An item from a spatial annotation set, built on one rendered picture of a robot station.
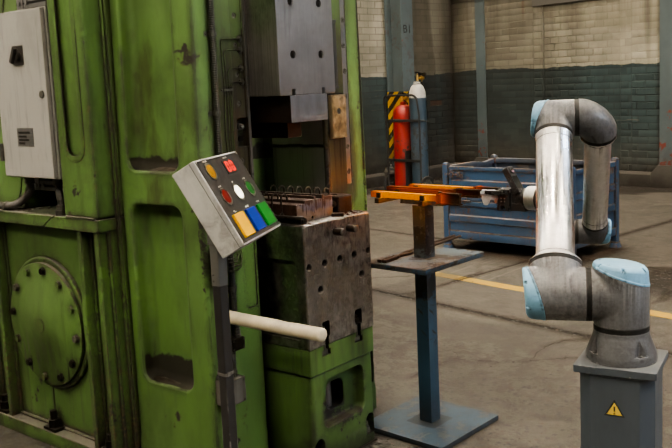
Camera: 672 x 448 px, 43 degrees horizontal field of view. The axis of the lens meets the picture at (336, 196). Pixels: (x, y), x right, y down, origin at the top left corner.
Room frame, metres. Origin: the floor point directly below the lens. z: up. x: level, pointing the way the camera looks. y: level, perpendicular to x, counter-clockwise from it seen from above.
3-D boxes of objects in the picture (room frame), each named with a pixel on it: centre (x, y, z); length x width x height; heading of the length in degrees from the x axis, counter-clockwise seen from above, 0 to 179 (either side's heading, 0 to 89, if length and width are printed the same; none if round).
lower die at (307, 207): (3.21, 0.24, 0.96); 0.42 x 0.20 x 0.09; 50
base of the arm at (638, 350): (2.34, -0.78, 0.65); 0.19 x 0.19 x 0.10
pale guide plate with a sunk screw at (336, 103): (3.41, -0.02, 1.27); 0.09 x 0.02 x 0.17; 140
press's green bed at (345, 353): (3.26, 0.21, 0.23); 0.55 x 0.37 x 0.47; 50
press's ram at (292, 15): (3.25, 0.21, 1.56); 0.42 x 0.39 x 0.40; 50
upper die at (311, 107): (3.21, 0.24, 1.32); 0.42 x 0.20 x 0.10; 50
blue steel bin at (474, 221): (6.87, -1.55, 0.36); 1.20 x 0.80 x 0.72; 46
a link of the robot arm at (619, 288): (2.34, -0.77, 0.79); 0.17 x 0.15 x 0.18; 75
